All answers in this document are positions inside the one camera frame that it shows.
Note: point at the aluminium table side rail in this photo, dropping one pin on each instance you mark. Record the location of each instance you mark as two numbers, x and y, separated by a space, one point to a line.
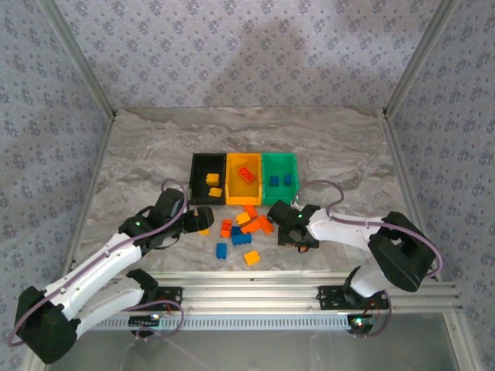
402 154
101 154

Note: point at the small circuit board with LED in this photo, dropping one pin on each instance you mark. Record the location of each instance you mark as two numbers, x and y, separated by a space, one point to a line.
143 320
361 324

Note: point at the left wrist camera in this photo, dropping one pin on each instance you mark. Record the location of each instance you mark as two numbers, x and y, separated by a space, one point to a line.
178 206

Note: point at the yellow lego brick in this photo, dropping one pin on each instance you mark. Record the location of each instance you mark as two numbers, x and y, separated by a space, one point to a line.
212 178
203 232
251 257
242 219
215 192

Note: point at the yellow plastic bin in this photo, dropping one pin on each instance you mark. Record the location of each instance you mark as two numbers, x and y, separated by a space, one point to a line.
237 191

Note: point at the aluminium frame leg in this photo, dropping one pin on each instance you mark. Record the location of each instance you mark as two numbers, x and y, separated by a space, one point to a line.
462 344

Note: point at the long blue lego brick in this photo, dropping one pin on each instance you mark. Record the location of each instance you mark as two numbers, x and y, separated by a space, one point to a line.
242 239

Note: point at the red-orange lego plate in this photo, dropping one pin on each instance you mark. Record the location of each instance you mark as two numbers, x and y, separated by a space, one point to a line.
247 174

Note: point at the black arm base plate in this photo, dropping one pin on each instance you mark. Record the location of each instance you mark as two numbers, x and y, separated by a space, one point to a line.
170 293
328 297

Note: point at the aluminium frame post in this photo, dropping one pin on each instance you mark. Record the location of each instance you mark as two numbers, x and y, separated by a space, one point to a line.
417 58
80 58

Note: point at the green plastic bin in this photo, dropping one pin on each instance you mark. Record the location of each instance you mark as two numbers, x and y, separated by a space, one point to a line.
280 193

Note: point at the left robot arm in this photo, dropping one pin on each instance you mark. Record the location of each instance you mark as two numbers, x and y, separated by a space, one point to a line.
96 263

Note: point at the black plastic bin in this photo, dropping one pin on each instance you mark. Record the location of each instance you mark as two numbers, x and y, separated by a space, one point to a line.
201 170

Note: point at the long orange lego brick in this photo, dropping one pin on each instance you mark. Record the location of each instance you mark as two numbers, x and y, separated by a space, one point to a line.
304 246

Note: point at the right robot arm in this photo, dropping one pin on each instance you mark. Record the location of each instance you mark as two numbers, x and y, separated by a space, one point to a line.
348 228

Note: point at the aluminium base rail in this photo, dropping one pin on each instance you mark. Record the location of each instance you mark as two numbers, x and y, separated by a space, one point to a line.
251 293

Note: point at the small orange lego brick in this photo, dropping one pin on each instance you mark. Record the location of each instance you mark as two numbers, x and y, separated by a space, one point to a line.
224 233

